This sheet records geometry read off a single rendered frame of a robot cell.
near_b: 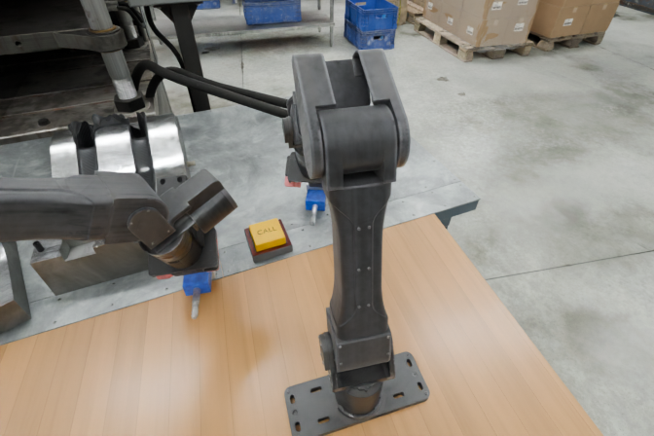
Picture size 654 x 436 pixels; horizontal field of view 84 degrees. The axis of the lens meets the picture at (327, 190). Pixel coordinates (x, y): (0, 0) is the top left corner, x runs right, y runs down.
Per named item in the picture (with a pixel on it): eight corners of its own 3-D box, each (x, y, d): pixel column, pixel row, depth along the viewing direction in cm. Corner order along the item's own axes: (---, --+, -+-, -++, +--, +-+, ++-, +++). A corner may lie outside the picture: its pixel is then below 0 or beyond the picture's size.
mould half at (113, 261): (204, 254, 72) (188, 202, 63) (55, 296, 64) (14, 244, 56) (182, 133, 108) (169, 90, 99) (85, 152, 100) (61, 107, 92)
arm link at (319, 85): (281, 112, 61) (296, 33, 31) (334, 106, 62) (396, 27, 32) (291, 184, 61) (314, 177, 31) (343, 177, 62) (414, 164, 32)
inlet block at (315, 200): (324, 234, 76) (323, 215, 73) (300, 232, 77) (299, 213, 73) (329, 194, 86) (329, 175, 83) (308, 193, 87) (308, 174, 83)
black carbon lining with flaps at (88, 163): (161, 217, 70) (145, 178, 64) (67, 239, 65) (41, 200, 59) (155, 131, 95) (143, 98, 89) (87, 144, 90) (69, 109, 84)
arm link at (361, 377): (318, 327, 45) (327, 373, 41) (384, 314, 47) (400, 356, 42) (318, 351, 49) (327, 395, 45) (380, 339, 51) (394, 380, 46)
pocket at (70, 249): (102, 261, 64) (94, 246, 61) (68, 270, 62) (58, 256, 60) (104, 243, 67) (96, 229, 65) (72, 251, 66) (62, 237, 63)
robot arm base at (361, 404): (278, 366, 47) (289, 424, 42) (417, 326, 52) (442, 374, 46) (283, 391, 52) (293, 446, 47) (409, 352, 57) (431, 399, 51)
